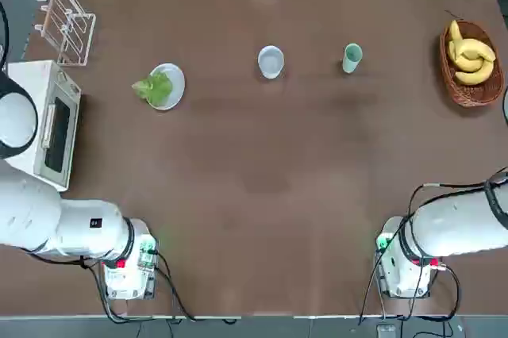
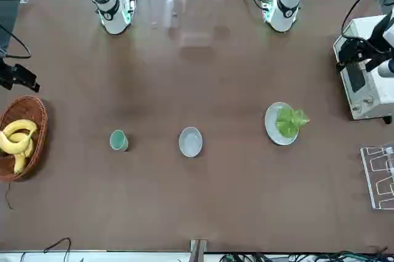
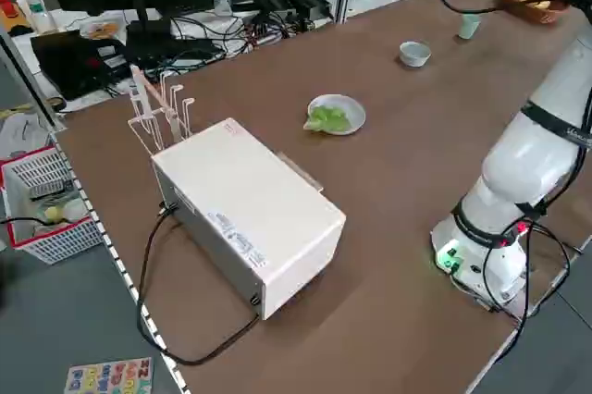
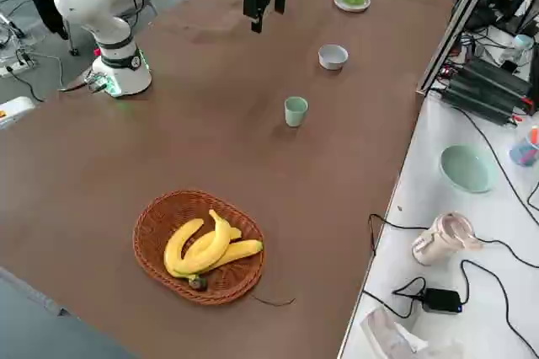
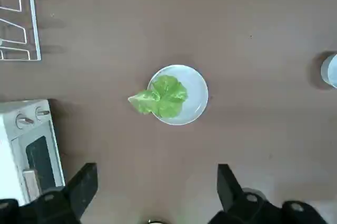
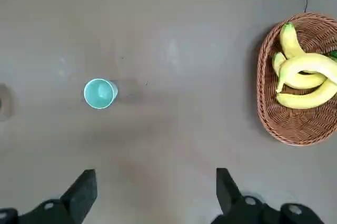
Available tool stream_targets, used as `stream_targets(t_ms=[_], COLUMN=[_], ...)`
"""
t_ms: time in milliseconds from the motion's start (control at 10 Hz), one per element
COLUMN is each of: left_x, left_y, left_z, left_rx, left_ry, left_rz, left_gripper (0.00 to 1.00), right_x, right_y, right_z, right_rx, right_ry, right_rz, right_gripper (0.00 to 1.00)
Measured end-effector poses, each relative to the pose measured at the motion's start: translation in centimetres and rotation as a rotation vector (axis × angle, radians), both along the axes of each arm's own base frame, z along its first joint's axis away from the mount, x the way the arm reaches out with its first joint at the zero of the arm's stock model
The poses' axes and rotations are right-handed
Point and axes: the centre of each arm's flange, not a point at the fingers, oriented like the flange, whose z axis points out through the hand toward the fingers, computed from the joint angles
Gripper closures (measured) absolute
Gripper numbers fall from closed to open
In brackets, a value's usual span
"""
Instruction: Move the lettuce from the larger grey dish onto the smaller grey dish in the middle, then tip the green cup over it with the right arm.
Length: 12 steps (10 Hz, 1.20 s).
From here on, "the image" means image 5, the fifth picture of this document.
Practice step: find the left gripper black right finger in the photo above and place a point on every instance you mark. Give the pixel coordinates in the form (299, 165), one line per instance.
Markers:
(245, 208)

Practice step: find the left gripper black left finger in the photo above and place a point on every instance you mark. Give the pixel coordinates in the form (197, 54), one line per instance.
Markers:
(65, 203)

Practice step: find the green lettuce leaf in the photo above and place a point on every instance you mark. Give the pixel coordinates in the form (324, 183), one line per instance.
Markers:
(166, 97)

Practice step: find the large shallow grey dish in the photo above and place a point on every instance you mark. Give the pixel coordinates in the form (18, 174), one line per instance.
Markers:
(194, 90)

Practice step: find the white toaster oven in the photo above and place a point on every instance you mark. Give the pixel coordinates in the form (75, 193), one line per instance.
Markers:
(10, 134)

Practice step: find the small grey bowl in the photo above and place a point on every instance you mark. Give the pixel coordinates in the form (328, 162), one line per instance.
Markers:
(330, 71)

